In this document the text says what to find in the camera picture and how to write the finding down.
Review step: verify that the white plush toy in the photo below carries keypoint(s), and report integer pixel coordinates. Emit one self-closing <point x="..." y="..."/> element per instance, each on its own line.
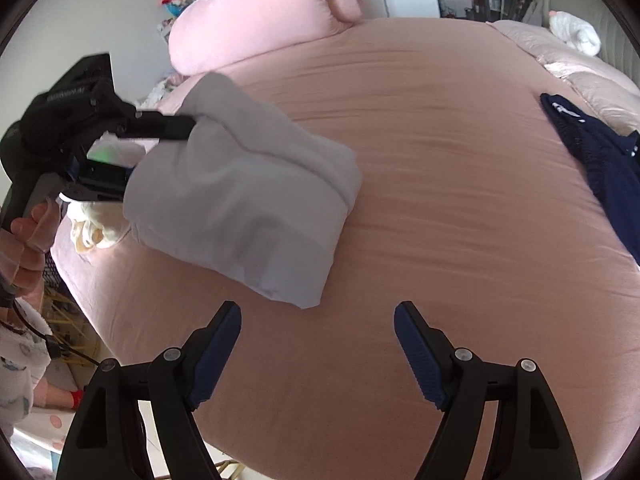
<point x="575" y="32"/>

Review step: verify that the white shirt navy trim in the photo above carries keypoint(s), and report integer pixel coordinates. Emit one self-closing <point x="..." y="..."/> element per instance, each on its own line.
<point x="240" y="200"/>

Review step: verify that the person's left hand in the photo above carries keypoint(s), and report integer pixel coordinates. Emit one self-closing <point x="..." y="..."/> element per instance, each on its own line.
<point x="30" y="255"/>

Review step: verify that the pink rolled duvet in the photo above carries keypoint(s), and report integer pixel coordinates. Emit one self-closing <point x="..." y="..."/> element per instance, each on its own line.
<point x="260" y="20"/>

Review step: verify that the navy shorts white stripes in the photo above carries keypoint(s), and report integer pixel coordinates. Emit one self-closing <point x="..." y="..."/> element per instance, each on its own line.
<point x="610" y="170"/>

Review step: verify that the heap of light clothes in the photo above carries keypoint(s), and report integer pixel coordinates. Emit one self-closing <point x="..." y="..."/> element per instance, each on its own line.
<point x="167" y="91"/>

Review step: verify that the red blue toy figure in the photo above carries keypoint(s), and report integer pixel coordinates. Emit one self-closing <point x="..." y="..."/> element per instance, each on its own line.
<point x="173" y="4"/>

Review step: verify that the pink bed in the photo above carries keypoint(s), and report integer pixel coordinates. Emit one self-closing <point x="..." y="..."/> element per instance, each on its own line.
<point x="425" y="210"/>

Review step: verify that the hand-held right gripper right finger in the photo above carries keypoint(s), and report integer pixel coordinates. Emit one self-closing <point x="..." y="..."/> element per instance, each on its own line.
<point x="420" y="355"/>

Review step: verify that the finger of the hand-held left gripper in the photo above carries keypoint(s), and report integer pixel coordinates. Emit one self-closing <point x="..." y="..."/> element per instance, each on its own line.
<point x="160" y="127"/>
<point x="100" y="182"/>

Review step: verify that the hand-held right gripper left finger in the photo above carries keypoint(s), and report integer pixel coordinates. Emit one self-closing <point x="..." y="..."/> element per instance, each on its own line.
<point x="215" y="355"/>

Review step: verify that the grey-green padded headboard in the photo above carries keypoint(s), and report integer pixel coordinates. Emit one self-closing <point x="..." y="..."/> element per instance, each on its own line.
<point x="615" y="20"/>

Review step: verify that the folded white shirt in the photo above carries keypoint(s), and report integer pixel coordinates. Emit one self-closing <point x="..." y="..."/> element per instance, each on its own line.
<point x="125" y="150"/>

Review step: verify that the cream folded garment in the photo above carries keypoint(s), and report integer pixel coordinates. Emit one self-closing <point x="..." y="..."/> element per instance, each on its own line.
<point x="97" y="230"/>

